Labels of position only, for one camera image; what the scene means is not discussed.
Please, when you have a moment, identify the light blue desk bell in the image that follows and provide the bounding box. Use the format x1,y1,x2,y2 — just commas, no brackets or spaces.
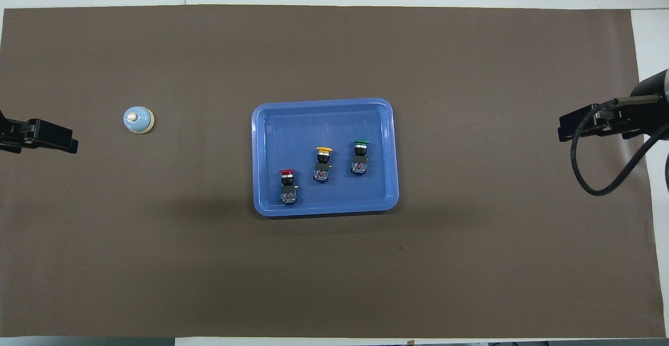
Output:
123,106,155,134

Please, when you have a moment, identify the brown table mat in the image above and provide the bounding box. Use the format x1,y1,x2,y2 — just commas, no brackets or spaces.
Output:
0,5,667,339

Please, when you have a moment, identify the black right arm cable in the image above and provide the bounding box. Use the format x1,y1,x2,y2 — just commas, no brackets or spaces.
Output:
571,95,669,197

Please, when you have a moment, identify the green push button switch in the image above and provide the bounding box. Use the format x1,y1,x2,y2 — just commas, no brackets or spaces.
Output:
350,140,371,176

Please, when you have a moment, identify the yellow push button switch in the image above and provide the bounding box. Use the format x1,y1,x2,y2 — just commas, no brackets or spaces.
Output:
313,147,334,183

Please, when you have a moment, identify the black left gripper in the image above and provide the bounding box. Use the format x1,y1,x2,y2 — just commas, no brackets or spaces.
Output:
0,110,79,154

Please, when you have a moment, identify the blue plastic tray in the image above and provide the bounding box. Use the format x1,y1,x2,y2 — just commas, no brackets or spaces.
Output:
251,98,400,217

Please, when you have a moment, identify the red push button switch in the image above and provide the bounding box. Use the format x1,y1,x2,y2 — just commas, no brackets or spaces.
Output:
278,168,299,205

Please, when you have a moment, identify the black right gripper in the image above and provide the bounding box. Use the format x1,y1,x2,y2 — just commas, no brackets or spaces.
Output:
558,69,669,143

